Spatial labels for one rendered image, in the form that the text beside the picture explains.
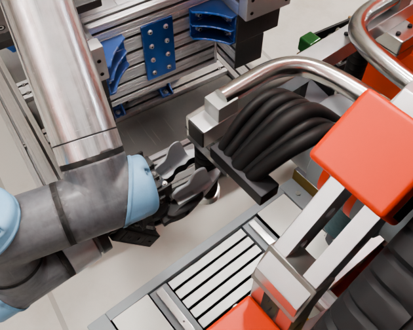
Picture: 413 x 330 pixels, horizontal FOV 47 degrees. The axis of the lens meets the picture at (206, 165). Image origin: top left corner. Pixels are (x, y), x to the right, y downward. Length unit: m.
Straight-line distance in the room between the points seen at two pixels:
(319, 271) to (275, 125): 0.16
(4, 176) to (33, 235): 1.34
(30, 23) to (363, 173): 0.36
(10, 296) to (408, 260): 0.44
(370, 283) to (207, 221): 1.25
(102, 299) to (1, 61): 0.94
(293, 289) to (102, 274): 1.14
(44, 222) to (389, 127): 0.35
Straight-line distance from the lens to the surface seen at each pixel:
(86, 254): 0.63
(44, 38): 0.54
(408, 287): 0.40
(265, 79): 0.61
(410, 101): 0.46
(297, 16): 2.40
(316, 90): 1.40
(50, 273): 0.63
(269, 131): 0.51
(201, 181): 0.68
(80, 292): 1.57
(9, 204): 0.53
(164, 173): 0.71
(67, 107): 0.53
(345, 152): 0.38
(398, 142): 0.37
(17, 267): 0.57
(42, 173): 1.53
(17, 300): 0.63
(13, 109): 1.74
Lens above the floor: 1.42
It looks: 54 degrees down
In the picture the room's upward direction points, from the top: straight up
